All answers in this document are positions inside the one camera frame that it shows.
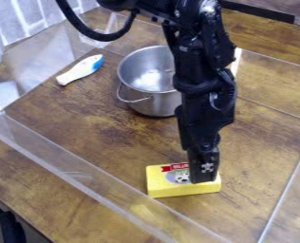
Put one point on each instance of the black table leg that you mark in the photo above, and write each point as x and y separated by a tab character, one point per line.
11	228

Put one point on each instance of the white curtain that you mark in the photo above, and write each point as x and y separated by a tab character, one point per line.
24	18

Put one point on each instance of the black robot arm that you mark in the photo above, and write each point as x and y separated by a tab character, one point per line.
202	51

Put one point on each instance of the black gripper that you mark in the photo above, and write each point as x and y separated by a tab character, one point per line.
206	111

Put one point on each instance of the stainless steel pot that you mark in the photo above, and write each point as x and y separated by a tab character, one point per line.
145	73

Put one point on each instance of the black bar at table edge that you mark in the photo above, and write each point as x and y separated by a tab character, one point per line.
257	11

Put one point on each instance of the yellow butter block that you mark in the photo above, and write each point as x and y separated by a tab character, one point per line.
167	180

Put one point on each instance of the clear acrylic barrier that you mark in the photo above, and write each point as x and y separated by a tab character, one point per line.
75	149

